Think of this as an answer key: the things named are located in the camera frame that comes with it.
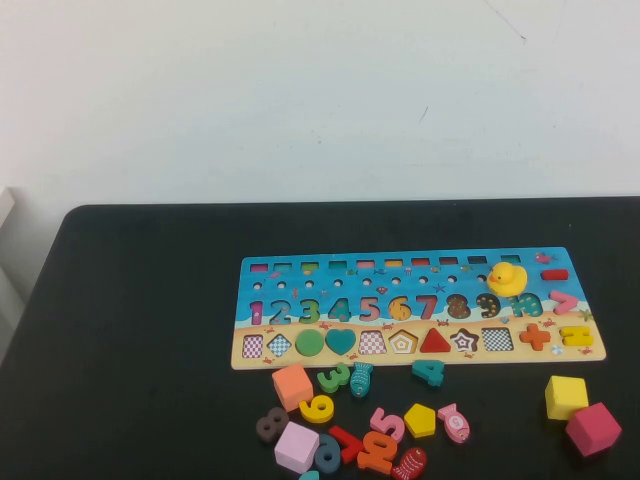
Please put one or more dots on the yellow pentagon piece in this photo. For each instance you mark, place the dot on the yellow pentagon piece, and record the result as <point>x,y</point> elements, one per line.
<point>420,421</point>

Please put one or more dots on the colourful wooden puzzle board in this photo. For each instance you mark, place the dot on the colourful wooden puzzle board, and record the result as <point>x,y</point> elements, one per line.
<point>295,320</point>

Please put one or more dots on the teal heart piece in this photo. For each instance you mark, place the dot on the teal heart piece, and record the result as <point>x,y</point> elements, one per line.
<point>341,341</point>

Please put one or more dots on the green circle piece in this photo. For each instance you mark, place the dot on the green circle piece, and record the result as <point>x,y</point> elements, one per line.
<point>310,343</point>

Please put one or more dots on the green number three piece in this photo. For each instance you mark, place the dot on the green number three piece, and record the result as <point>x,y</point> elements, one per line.
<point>341,372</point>

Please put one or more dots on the red triangle piece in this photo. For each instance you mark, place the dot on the red triangle piece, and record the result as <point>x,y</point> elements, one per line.
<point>435,344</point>

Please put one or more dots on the yellow number six piece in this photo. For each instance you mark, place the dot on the yellow number six piece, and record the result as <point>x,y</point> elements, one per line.
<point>307,408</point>

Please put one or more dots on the teal number four piece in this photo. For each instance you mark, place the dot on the teal number four piece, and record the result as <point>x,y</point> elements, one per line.
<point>431,372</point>

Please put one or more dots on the pink number five piece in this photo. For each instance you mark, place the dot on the pink number five piece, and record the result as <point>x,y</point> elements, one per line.
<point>380,420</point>

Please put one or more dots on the brown number eight piece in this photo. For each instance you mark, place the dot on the brown number eight piece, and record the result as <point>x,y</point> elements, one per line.
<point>272,425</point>

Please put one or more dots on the red number seven piece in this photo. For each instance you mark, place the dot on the red number seven piece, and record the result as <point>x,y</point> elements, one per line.
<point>350,442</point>

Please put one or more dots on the blue-grey number nine piece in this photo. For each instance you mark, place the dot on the blue-grey number nine piece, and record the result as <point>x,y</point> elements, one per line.
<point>320,445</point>

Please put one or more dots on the orange number ten piece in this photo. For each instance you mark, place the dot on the orange number ten piece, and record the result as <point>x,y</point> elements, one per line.
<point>372,457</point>

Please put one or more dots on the orange plus sign piece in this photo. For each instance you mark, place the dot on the orange plus sign piece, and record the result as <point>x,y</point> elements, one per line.
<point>535,336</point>

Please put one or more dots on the small teal wooden piece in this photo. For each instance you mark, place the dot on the small teal wooden piece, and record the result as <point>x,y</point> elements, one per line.
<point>310,476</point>

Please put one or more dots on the red minus sign piece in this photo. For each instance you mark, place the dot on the red minus sign piece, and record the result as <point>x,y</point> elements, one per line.
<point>555,275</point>

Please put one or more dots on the pink greater-than sign piece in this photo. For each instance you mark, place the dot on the pink greater-than sign piece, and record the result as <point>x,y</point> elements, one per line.
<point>567,302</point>

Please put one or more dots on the yellow equals sign piece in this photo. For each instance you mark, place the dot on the yellow equals sign piece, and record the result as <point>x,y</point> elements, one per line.
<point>570,331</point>

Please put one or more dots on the teal wooden fish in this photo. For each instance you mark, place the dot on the teal wooden fish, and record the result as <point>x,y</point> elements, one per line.
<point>361,382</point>

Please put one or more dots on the orange wooden cube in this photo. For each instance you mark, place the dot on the orange wooden cube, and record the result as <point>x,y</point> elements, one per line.
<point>292,387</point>

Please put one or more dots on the yellow rubber duck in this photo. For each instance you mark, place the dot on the yellow rubber duck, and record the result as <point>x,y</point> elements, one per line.
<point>507,285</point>

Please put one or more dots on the light pink wooden cube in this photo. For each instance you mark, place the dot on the light pink wooden cube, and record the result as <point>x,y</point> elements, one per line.
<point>295,447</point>

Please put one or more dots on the pink wooden fish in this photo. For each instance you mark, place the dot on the pink wooden fish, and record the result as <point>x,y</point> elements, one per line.
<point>456,425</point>

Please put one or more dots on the red wooden fish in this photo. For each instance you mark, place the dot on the red wooden fish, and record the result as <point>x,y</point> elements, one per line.
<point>412,462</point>

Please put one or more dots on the yellow wooden cube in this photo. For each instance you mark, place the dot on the yellow wooden cube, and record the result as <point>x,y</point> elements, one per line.
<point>565,399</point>

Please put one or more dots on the magenta wooden cube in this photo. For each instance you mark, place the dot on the magenta wooden cube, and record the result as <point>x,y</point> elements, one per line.
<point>594,430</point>

